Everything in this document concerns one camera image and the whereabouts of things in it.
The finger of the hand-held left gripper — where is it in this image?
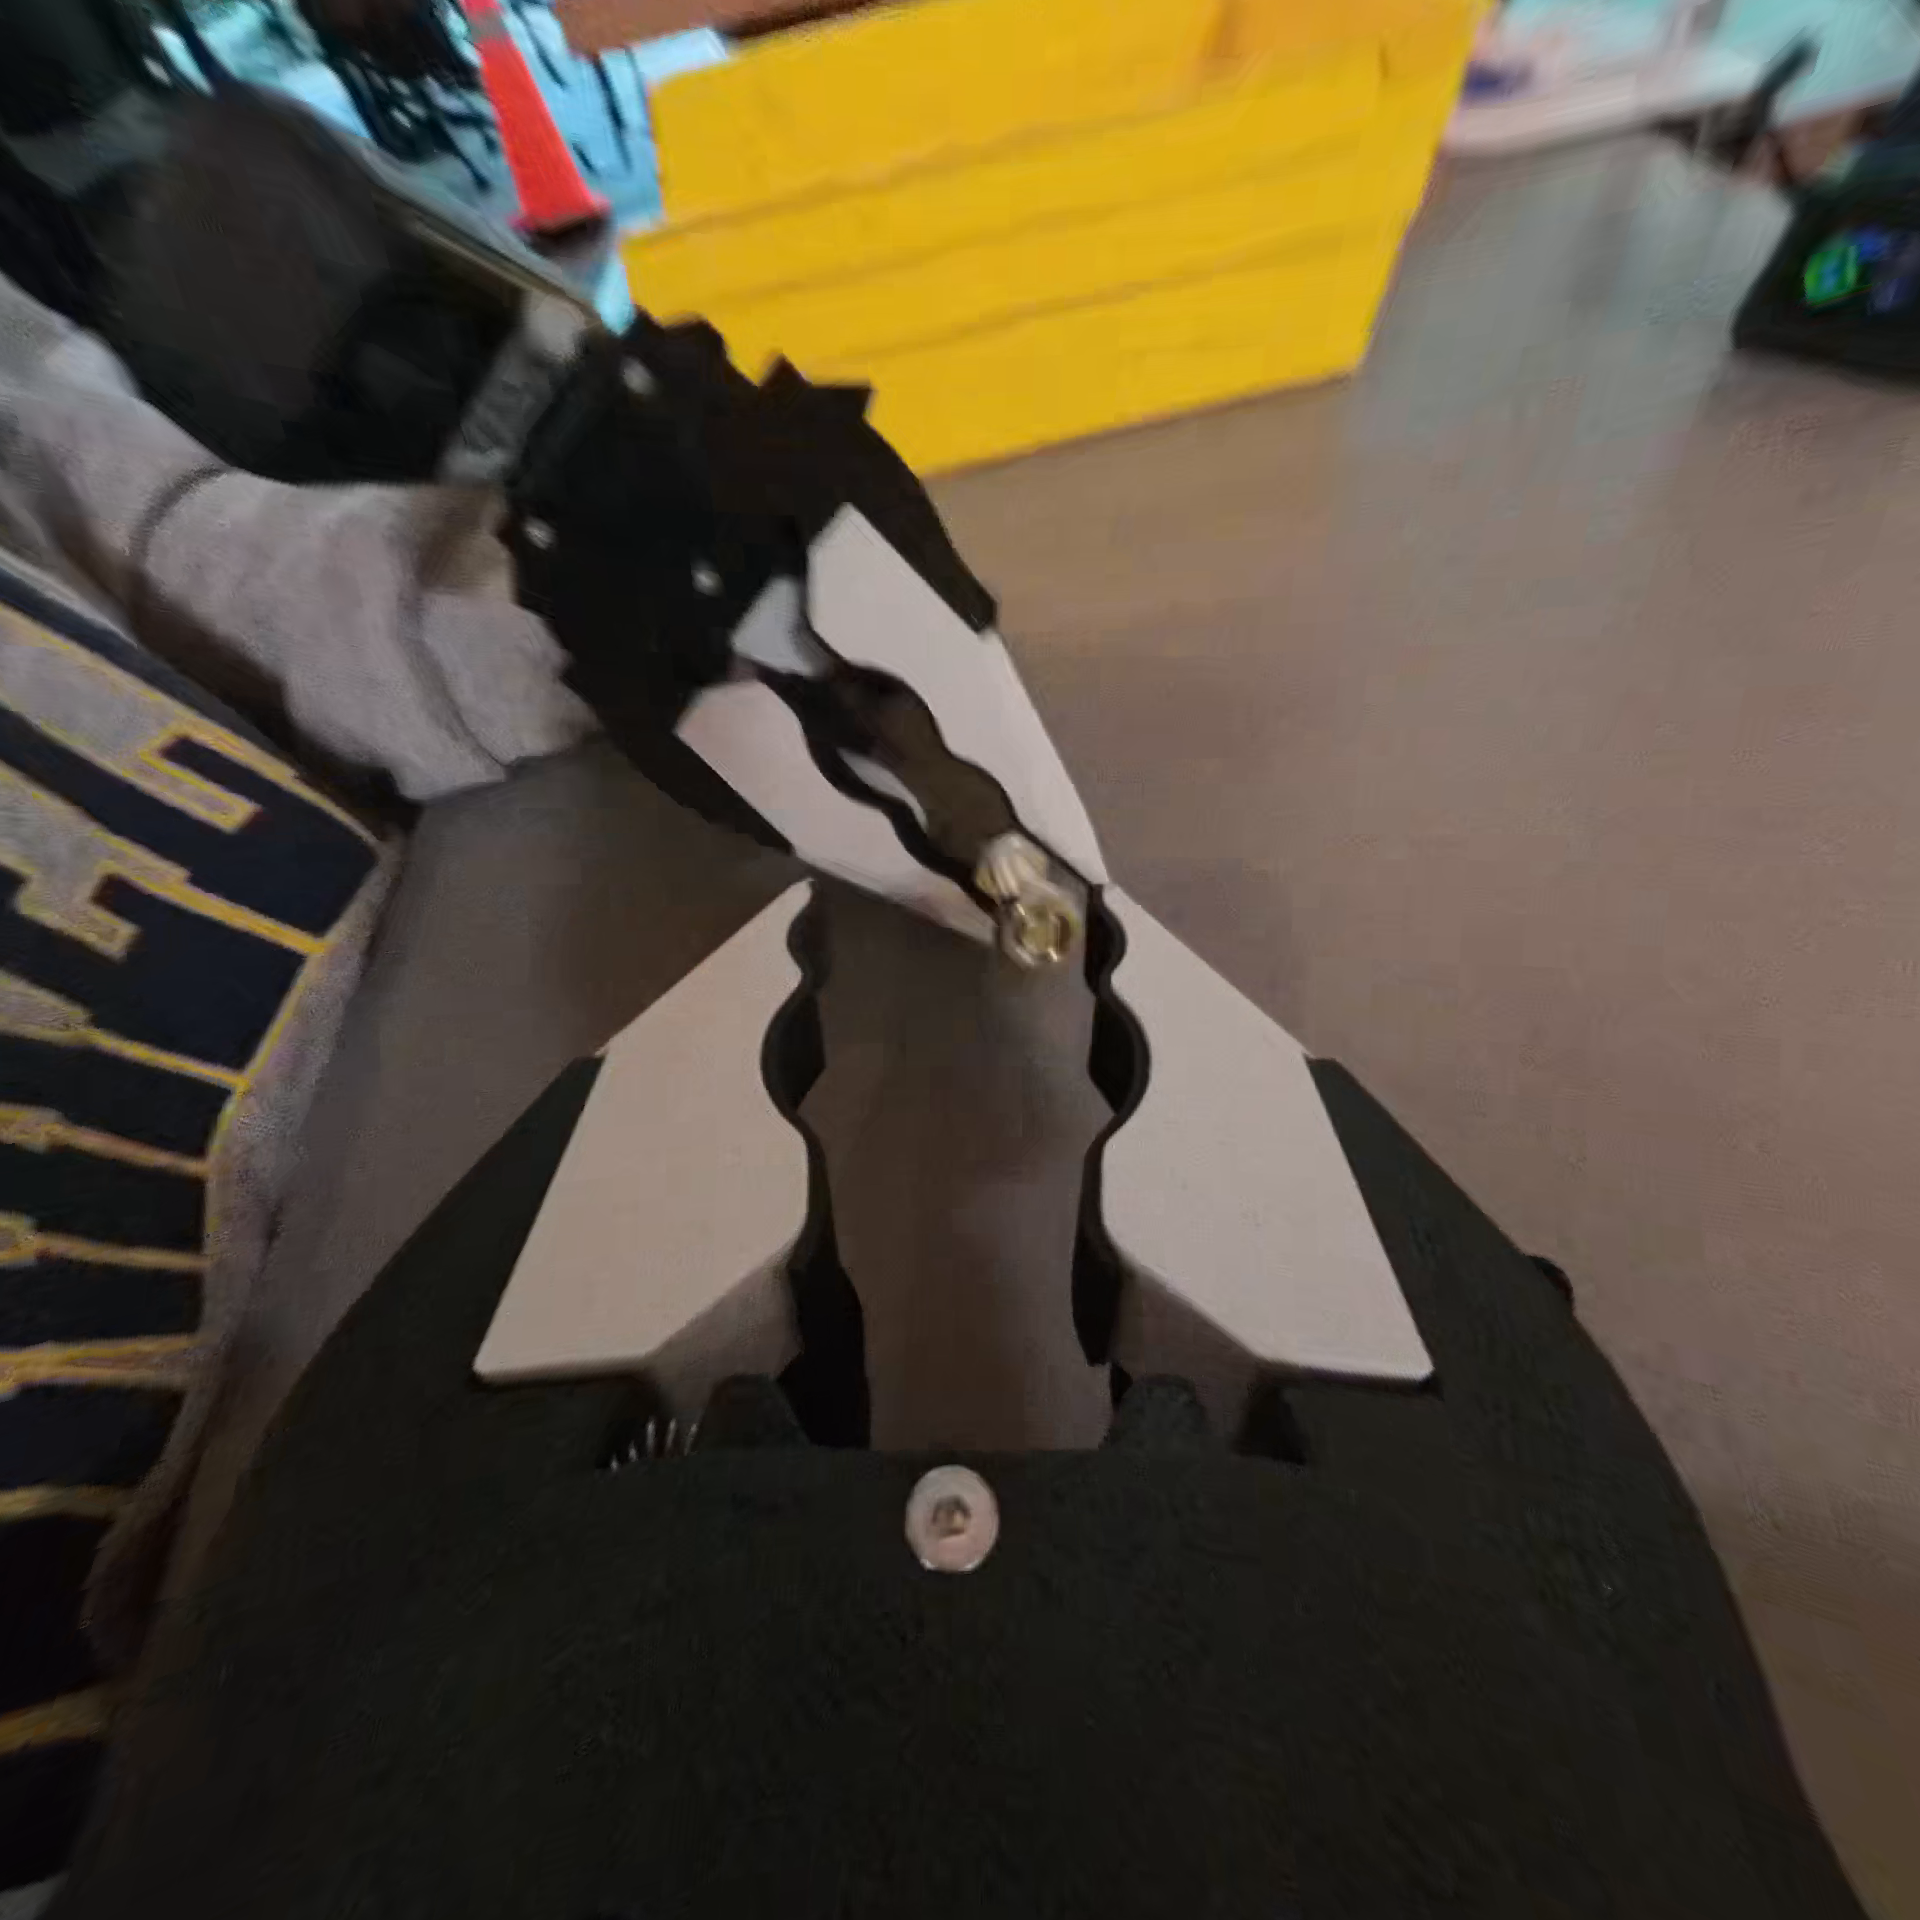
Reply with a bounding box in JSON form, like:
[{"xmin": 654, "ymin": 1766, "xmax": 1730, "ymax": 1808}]
[
  {"xmin": 807, "ymin": 503, "xmax": 1112, "ymax": 888},
  {"xmin": 674, "ymin": 678, "xmax": 1003, "ymax": 950}
]

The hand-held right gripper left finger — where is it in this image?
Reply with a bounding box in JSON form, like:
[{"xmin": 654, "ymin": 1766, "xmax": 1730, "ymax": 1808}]
[{"xmin": 472, "ymin": 883, "xmax": 876, "ymax": 1449}]

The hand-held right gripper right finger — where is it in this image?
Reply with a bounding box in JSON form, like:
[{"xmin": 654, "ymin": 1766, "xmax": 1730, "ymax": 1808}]
[{"xmin": 1070, "ymin": 884, "xmax": 1438, "ymax": 1449}]

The large yellow plastic bin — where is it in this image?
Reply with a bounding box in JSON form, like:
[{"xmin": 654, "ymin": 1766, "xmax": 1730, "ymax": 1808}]
[{"xmin": 620, "ymin": 0, "xmax": 1494, "ymax": 479}]

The orange traffic cone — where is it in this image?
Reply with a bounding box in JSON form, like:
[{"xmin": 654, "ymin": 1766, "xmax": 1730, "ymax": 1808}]
[{"xmin": 462, "ymin": 0, "xmax": 614, "ymax": 243}]

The black chair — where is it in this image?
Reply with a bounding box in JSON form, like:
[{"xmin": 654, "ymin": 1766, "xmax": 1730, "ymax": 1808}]
[{"xmin": 292, "ymin": 0, "xmax": 495, "ymax": 160}]

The grey and navy printed sweatshirt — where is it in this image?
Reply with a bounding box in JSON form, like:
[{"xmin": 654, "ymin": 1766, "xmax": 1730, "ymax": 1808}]
[{"xmin": 0, "ymin": 545, "xmax": 405, "ymax": 1920}]

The white stand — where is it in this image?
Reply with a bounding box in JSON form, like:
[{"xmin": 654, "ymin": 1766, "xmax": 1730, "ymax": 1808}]
[{"xmin": 1443, "ymin": 29, "xmax": 1779, "ymax": 164}]

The black portable power station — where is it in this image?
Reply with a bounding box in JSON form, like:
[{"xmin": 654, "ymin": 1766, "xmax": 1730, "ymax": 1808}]
[{"xmin": 1728, "ymin": 172, "xmax": 1920, "ymax": 380}]

